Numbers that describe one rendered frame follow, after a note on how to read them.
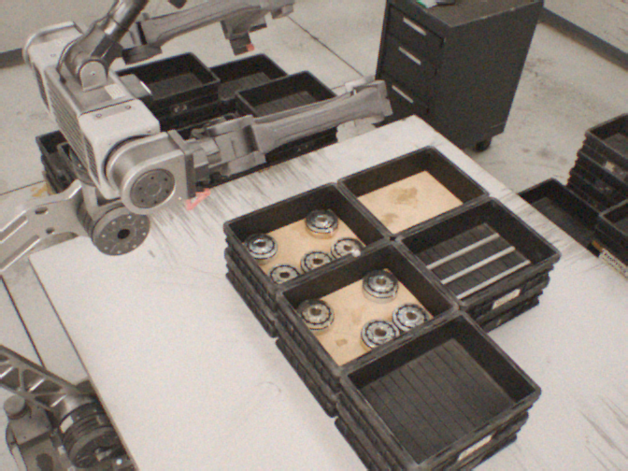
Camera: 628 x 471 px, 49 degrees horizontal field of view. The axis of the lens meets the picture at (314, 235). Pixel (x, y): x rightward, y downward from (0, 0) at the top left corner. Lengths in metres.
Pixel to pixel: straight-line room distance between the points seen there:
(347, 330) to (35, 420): 1.10
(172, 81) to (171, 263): 1.41
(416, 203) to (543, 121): 2.23
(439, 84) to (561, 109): 1.40
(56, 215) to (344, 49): 3.30
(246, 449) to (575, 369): 0.97
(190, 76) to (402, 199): 1.54
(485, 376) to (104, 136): 1.12
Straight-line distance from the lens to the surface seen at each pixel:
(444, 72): 3.34
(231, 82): 3.66
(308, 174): 2.57
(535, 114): 4.48
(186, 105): 3.25
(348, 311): 1.95
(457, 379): 1.87
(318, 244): 2.12
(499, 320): 2.15
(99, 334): 2.10
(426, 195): 2.35
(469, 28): 3.31
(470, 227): 2.26
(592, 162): 3.35
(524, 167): 4.01
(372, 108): 1.57
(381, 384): 1.82
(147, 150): 1.36
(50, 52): 1.64
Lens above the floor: 2.32
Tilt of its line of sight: 44 degrees down
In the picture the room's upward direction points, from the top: 5 degrees clockwise
